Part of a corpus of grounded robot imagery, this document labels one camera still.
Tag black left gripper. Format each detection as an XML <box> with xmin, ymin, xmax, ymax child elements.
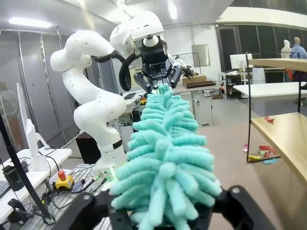
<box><xmin>133</xmin><ymin>45</ymin><xmax>184</xmax><ymax>94</ymax></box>

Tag desk with brown trays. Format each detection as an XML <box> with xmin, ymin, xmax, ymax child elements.
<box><xmin>172</xmin><ymin>74</ymin><xmax>222</xmax><ymax>125</ymax></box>

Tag black frame wooden two-tier shelf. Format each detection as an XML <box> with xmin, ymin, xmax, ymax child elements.
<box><xmin>245</xmin><ymin>52</ymin><xmax>307</xmax><ymax>183</ymax></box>

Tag black cylindrical object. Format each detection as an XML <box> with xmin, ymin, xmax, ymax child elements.
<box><xmin>2</xmin><ymin>165</ymin><xmax>25</xmax><ymax>192</ymax></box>

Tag white computer monitor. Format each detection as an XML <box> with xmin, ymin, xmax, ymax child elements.
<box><xmin>16</xmin><ymin>82</ymin><xmax>50</xmax><ymax>172</ymax></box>

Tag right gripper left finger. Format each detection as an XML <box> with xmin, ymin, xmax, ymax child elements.
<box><xmin>51</xmin><ymin>190</ymin><xmax>135</xmax><ymax>230</ymax></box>

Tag white bin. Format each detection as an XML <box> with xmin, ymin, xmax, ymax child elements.
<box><xmin>252</xmin><ymin>68</ymin><xmax>266</xmax><ymax>84</ymax></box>

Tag mannequin in blue shirt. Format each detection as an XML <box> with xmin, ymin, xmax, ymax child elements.
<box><xmin>289</xmin><ymin>36</ymin><xmax>307</xmax><ymax>59</ymax></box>

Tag white side table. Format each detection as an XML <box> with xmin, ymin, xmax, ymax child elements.
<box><xmin>233</xmin><ymin>81</ymin><xmax>307</xmax><ymax>99</ymax></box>

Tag yellow emergency stop box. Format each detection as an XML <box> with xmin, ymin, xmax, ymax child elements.
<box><xmin>53</xmin><ymin>169</ymin><xmax>75</xmax><ymax>191</ymax></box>

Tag background computer monitor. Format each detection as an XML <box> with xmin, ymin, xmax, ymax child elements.
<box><xmin>229</xmin><ymin>54</ymin><xmax>253</xmax><ymax>70</ymax></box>

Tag white board panel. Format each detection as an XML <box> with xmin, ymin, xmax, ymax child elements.
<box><xmin>191</xmin><ymin>44</ymin><xmax>211</xmax><ymax>68</ymax></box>

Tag teal microfibre duster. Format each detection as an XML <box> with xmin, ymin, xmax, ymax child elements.
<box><xmin>109</xmin><ymin>82</ymin><xmax>223</xmax><ymax>230</ymax></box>

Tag aluminium slotted base plate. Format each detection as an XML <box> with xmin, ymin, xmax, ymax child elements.
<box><xmin>14</xmin><ymin>162</ymin><xmax>116</xmax><ymax>230</ymax></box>

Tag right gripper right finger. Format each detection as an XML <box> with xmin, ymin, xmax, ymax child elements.
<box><xmin>208</xmin><ymin>185</ymin><xmax>279</xmax><ymax>230</ymax></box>

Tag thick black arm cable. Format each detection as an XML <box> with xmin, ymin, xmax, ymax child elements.
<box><xmin>92</xmin><ymin>51</ymin><xmax>142</xmax><ymax>92</ymax></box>

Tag black computer case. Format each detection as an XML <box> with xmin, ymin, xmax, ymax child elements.
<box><xmin>76</xmin><ymin>136</ymin><xmax>102</xmax><ymax>165</ymax></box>

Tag white equipment desk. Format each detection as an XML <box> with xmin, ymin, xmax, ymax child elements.
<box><xmin>0</xmin><ymin>148</ymin><xmax>73</xmax><ymax>216</ymax></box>

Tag black tripod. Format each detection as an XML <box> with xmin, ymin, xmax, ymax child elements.
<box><xmin>0</xmin><ymin>112</ymin><xmax>56</xmax><ymax>225</ymax></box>

